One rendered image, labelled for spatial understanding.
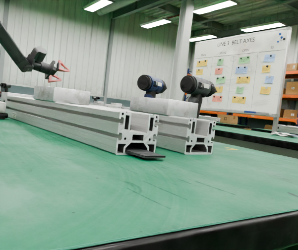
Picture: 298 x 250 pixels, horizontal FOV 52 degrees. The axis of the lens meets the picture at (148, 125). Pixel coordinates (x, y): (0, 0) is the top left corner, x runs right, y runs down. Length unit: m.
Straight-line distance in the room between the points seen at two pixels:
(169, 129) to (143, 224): 0.51
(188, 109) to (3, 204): 0.59
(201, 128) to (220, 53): 3.62
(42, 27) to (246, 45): 9.88
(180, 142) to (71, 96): 0.34
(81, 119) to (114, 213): 0.46
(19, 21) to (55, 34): 1.37
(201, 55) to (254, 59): 0.94
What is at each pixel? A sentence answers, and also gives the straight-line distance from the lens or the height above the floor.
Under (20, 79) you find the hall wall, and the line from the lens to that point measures 12.52.
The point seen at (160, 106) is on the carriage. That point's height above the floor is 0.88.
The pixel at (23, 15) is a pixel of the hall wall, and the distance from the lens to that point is 12.82.
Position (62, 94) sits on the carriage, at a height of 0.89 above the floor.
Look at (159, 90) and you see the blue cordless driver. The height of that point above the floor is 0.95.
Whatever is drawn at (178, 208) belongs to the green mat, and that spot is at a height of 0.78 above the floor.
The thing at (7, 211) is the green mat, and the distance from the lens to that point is 0.28.
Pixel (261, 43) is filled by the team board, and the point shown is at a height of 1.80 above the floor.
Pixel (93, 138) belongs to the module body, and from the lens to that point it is 0.66.
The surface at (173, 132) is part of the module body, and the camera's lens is 0.74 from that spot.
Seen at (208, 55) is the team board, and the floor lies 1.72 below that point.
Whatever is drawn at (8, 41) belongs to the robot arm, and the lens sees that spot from 1.54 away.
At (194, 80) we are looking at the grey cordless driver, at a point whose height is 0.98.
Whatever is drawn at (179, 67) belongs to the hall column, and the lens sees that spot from 9.32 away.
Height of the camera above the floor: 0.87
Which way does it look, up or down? 3 degrees down
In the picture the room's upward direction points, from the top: 7 degrees clockwise
